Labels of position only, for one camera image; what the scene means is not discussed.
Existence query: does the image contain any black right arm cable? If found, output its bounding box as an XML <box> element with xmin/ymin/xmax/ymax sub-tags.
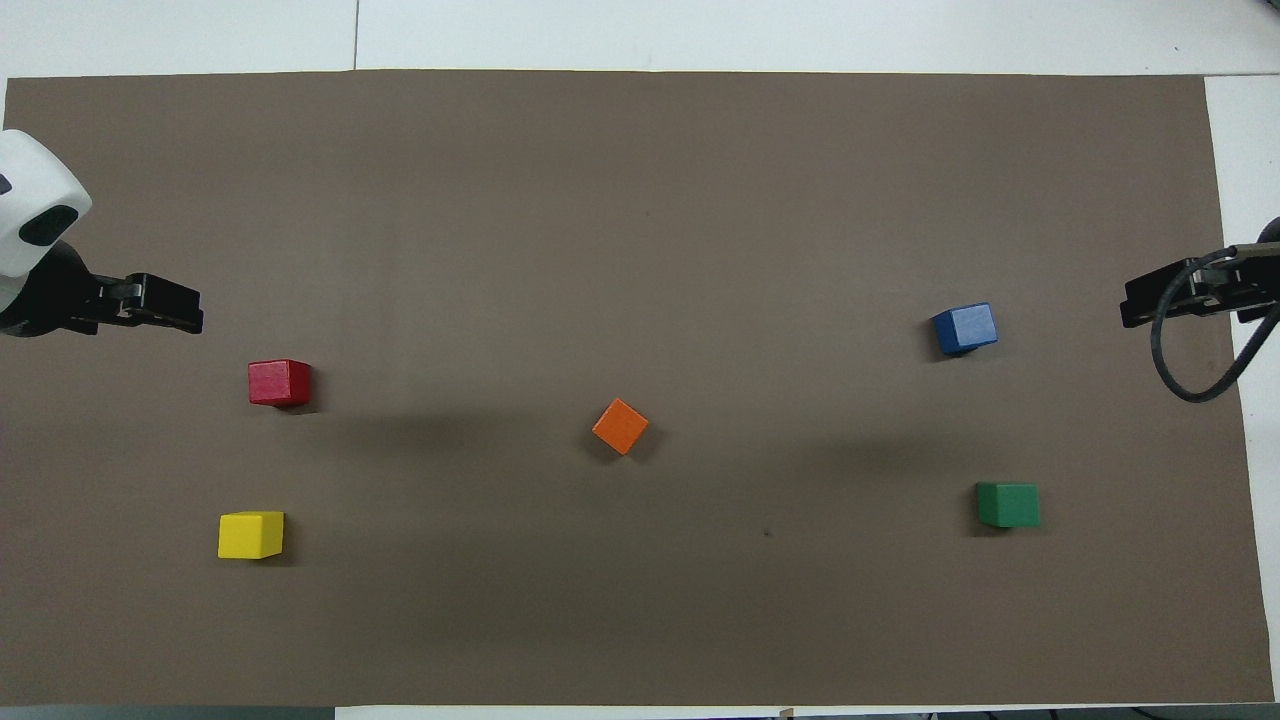
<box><xmin>1150</xmin><ymin>245</ymin><xmax>1280</xmax><ymax>404</ymax></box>

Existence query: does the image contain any brown table mat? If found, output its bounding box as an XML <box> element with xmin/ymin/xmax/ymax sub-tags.
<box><xmin>0</xmin><ymin>69</ymin><xmax>1276</xmax><ymax>707</ymax></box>

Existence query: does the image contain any red wooden block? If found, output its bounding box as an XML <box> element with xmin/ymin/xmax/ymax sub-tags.
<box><xmin>248</xmin><ymin>359</ymin><xmax>312</xmax><ymax>407</ymax></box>

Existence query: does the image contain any blue wooden block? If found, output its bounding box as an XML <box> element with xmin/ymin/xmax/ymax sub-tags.
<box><xmin>932</xmin><ymin>303</ymin><xmax>999</xmax><ymax>357</ymax></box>

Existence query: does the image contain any green wooden block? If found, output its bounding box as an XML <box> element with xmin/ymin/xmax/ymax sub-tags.
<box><xmin>976</xmin><ymin>482</ymin><xmax>1042</xmax><ymax>529</ymax></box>

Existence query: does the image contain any orange wooden block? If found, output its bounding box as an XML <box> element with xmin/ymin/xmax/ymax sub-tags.
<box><xmin>592</xmin><ymin>398</ymin><xmax>650</xmax><ymax>456</ymax></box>

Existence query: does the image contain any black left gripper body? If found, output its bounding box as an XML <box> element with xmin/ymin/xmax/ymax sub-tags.
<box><xmin>0</xmin><ymin>242</ymin><xmax>101</xmax><ymax>338</ymax></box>

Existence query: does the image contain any yellow wooden block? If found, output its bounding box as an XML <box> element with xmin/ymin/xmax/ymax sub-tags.
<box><xmin>218</xmin><ymin>511</ymin><xmax>285</xmax><ymax>561</ymax></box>

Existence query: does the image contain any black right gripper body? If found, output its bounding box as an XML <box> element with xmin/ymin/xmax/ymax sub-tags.
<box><xmin>1235</xmin><ymin>255</ymin><xmax>1280</xmax><ymax>323</ymax></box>

